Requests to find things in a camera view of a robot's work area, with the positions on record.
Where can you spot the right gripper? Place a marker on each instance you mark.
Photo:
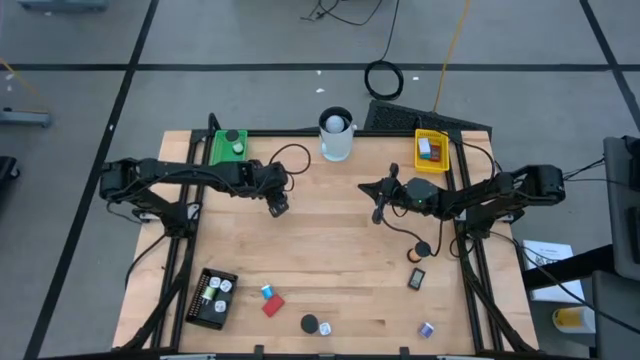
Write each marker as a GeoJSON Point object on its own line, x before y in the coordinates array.
{"type": "Point", "coordinates": [395, 192]}

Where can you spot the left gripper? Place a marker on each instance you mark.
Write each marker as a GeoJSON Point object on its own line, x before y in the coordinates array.
{"type": "Point", "coordinates": [270, 182]}

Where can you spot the teal small box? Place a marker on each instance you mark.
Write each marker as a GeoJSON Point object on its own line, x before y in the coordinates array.
{"type": "Point", "coordinates": [425, 156]}

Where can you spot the white small box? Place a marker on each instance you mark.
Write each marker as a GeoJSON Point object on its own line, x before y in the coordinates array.
{"type": "Point", "coordinates": [424, 145]}

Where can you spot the blue white charger plug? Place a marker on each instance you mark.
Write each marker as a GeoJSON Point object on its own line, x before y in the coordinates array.
{"type": "Point", "coordinates": [268, 291]}

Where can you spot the red small box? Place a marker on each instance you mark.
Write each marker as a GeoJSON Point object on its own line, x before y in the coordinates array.
{"type": "Point", "coordinates": [273, 305]}

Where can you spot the green white charger plug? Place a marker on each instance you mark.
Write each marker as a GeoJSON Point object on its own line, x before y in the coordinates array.
{"type": "Point", "coordinates": [208, 294]}

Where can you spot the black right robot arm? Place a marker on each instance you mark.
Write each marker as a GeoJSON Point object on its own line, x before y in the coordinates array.
{"type": "Point", "coordinates": [500, 192]}

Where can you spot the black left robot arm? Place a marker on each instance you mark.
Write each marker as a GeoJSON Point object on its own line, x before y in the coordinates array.
{"type": "Point", "coordinates": [165, 172]}

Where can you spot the green plastic basket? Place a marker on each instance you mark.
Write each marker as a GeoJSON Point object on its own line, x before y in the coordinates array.
{"type": "Point", "coordinates": [222, 150]}

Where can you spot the clear cup with ball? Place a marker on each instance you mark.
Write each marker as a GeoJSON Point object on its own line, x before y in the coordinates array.
{"type": "Point", "coordinates": [336, 145]}

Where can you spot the hourglass with green sand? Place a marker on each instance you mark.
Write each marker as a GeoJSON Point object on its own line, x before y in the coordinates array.
{"type": "Point", "coordinates": [232, 135]}

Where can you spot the yellow plastic basket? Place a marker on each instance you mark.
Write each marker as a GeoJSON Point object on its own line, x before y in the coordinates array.
{"type": "Point", "coordinates": [442, 165]}

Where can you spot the hourglass with orange sand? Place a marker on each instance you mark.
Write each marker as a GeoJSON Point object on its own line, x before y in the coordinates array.
{"type": "Point", "coordinates": [423, 249]}

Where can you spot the black perforated mat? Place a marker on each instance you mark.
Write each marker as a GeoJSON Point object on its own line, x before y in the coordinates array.
{"type": "Point", "coordinates": [400, 117]}

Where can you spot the black digital timer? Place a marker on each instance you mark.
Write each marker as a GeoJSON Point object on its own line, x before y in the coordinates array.
{"type": "Point", "coordinates": [416, 279]}

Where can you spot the black round cap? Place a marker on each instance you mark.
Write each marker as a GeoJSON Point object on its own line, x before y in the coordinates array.
{"type": "Point", "coordinates": [309, 324]}

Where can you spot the black plastic basket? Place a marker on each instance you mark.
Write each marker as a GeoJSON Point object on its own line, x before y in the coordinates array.
{"type": "Point", "coordinates": [197, 315]}

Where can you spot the white paper sheet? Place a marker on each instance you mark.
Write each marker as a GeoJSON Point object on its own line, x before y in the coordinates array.
{"type": "Point", "coordinates": [547, 250]}

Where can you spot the silver aluminium extrusion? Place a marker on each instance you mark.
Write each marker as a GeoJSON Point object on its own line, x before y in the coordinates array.
{"type": "Point", "coordinates": [187, 357]}
{"type": "Point", "coordinates": [465, 357]}

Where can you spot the black beam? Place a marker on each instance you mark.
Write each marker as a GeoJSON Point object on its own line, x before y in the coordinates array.
{"type": "Point", "coordinates": [570, 267]}

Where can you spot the yellow white bottle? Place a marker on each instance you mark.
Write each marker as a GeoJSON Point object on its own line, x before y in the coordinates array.
{"type": "Point", "coordinates": [572, 320]}

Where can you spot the grey cart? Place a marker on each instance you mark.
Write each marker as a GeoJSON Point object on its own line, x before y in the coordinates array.
{"type": "Point", "coordinates": [620, 210]}

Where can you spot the grey floor base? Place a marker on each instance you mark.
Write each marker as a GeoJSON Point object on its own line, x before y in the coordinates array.
{"type": "Point", "coordinates": [25, 118]}
{"type": "Point", "coordinates": [60, 5]}

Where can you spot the black floor object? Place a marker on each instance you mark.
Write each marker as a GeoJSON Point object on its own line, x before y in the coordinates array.
{"type": "Point", "coordinates": [6, 167]}

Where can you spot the black table frame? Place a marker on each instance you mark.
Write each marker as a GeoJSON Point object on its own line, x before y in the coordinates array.
{"type": "Point", "coordinates": [300, 133]}

